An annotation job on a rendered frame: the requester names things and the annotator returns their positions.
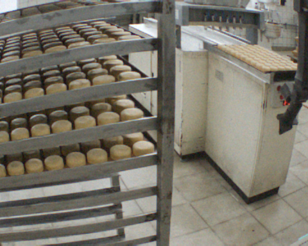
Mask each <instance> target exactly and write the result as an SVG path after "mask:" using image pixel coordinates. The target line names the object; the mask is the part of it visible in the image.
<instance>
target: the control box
mask: <svg viewBox="0 0 308 246"><path fill-rule="evenodd" d="M288 82H290V83H291V84H292V85H293V83H294V81H283V82H281V81H279V82H273V84H272V85H271V97H270V106H271V107H280V106H285V105H288V104H289V103H286V104H285V105H284V101H285V99H283V100H281V98H280V95H281V93H280V92H279V91H278V88H277V87H278V86H279V85H280V86H282V85H283V84H284V83H288Z"/></svg>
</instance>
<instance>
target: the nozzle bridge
mask: <svg viewBox="0 0 308 246"><path fill-rule="evenodd" d="M175 8H176V10H175V23H176V32H175V40H176V48H179V47H182V41H181V30H182V26H224V27H227V26H229V27H235V28H236V27H240V28H246V40H247V41H250V43H251V45H258V42H257V41H258V38H257V37H258V34H257V32H258V31H257V29H261V30H264V28H265V22H264V21H265V20H264V11H260V10H256V9H254V8H249V7H246V8H235V7H229V6H214V5H200V4H189V3H185V2H184V1H183V2H179V1H175ZM208 10H209V18H208V19H207V22H204V17H203V16H204V13H206V14H207V17H208ZM215 10H216V12H215ZM222 10H223V11H222ZM230 11H231V18H230ZM236 11H237V12H236ZM223 12H224V17H223ZM216 13H217V15H216ZM237 13H238V15H237ZM243 13H244V17H243ZM212 14H214V18H215V16H216V18H215V19H214V22H212V19H211V17H212ZM219 14H221V18H223V19H222V21H221V22H219ZM227 15H228V17H229V18H230V19H229V20H228V21H229V23H227V22H226V16H227ZM234 15H235V19H237V20H236V21H235V23H233V16H234ZM240 16H241V18H242V20H243V18H244V20H243V21H242V24H240V23H239V18H240ZM237 17H238V18H237Z"/></svg>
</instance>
